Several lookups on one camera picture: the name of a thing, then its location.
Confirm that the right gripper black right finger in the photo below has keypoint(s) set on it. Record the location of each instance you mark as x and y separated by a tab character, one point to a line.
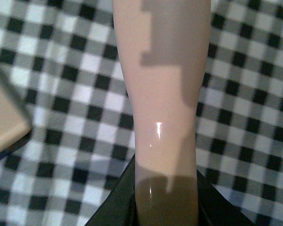
214	209

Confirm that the black white checkered cloth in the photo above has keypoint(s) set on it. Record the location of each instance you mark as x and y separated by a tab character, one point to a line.
61	58

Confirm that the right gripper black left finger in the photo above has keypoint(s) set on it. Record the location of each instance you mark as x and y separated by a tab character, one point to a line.
119	209

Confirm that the white plastic dustpan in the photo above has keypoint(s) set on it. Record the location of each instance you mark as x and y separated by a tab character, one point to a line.
15	122

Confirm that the white brush black bristles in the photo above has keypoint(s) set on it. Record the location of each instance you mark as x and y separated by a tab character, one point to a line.
163	47

